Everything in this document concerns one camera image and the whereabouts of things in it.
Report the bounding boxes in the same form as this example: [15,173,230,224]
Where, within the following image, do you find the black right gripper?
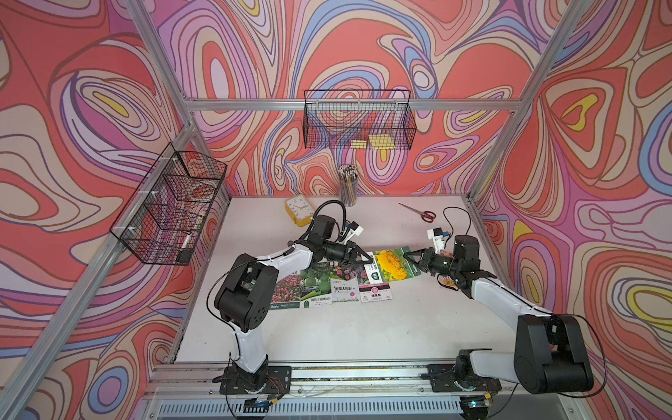
[403,247,461,278]

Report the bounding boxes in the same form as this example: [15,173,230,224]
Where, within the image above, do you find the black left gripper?
[319,242,372,270]

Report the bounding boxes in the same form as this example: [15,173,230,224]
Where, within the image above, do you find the yellow sunflower seed packet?
[364,246,421,285]

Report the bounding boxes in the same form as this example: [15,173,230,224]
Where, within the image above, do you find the mixed colour flower seed packet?
[330,266,362,303]

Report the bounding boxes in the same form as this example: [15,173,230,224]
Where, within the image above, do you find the purple pink flower seed packet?
[358,272,393,304]

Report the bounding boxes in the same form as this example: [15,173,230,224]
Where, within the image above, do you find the green gourd seed packet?
[299,262,333,309]

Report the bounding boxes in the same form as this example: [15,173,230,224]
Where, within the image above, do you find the pink flower field seed packet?
[271,274,302,310]

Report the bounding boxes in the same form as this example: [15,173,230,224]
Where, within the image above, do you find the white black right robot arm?
[404,235,594,395]

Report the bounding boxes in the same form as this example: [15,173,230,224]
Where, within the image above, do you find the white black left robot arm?
[213,215,373,395]

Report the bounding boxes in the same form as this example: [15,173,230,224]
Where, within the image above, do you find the yellow square alarm clock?
[285,194,315,228]

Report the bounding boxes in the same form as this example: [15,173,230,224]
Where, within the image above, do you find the striped pencil cup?
[338,164,359,207]

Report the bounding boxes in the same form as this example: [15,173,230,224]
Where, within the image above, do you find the small yellow sticky notes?
[350,140,368,150]

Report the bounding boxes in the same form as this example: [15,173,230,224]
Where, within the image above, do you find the yellow sticky notes pad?
[367,134,396,151]

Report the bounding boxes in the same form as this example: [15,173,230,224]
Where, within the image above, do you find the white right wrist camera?
[427,227,453,253]

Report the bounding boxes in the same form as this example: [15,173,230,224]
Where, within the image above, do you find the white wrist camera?
[427,227,453,253]
[341,222,363,243]

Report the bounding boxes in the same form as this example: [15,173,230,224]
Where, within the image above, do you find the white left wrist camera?
[341,222,363,243]

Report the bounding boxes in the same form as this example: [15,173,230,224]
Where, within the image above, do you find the red handled scissors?
[399,203,437,223]

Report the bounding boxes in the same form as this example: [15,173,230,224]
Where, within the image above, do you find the black wire basket back wall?
[303,87,417,150]

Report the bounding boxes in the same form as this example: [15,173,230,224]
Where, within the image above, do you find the black wire basket wall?
[303,87,417,150]
[110,145,228,266]

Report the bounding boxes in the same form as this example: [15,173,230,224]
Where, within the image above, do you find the black wire basket left wall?
[110,145,228,266]

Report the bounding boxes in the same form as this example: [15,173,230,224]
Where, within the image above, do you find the aluminium frame post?
[122,0,232,201]

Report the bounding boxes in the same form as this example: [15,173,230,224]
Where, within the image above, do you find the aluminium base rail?
[133,360,590,419]

